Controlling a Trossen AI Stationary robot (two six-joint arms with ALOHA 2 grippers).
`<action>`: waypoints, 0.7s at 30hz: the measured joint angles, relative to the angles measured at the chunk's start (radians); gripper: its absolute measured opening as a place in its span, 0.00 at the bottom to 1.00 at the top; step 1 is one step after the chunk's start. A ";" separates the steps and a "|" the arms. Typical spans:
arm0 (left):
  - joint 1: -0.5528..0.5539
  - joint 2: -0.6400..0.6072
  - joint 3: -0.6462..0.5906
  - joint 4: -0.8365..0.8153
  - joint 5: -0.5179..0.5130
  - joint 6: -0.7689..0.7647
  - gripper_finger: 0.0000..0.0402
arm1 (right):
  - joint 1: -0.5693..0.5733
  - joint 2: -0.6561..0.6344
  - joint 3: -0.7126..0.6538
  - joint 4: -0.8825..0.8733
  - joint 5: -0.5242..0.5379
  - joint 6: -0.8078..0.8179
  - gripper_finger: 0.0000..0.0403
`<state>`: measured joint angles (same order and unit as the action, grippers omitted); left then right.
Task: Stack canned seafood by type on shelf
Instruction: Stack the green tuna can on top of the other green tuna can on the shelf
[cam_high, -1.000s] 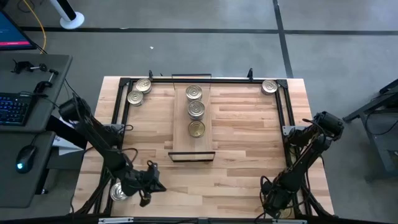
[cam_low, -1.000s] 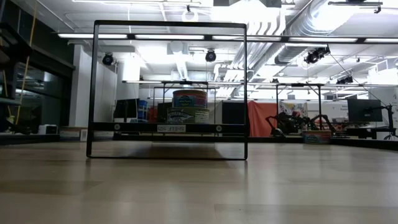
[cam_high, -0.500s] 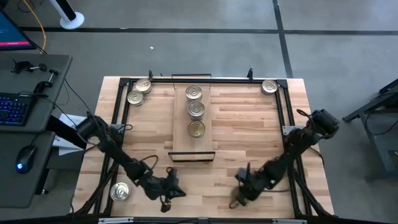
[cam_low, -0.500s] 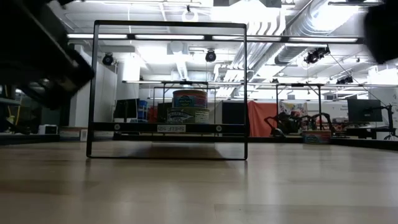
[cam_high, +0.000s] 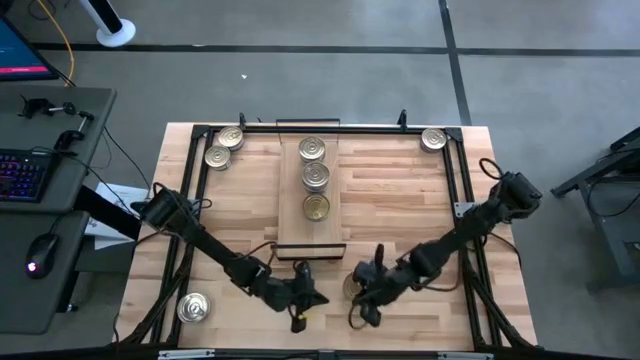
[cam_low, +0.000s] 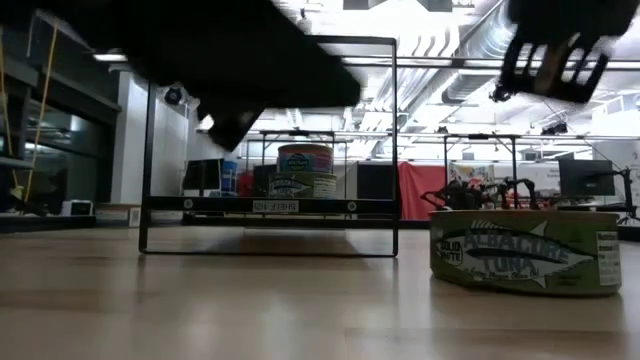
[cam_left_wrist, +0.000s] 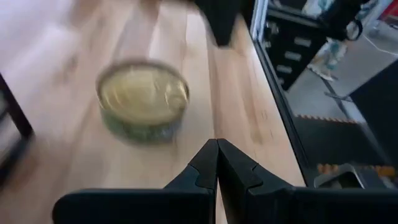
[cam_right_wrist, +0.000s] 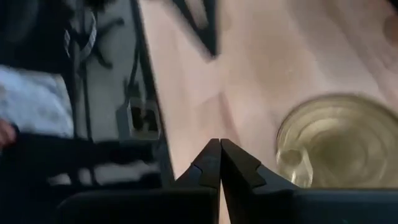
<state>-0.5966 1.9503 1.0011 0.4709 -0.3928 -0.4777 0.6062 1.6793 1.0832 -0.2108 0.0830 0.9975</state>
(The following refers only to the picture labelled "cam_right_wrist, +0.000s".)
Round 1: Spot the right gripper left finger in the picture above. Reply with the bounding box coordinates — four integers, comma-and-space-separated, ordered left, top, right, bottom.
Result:
57, 138, 222, 224

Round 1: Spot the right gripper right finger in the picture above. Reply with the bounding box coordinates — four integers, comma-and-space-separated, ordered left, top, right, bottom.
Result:
220, 138, 398, 224

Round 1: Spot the gold-lid salmon can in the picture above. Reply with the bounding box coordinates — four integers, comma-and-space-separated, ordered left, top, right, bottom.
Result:
275, 92, 398, 190

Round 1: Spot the grey power strip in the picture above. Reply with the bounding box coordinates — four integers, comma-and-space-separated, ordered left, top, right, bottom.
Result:
115, 98, 162, 141

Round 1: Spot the person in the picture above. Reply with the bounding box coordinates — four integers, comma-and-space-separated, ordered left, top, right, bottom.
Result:
0, 63, 75, 150

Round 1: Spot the person's hand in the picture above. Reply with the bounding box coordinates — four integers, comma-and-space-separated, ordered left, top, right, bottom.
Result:
0, 119, 17, 149

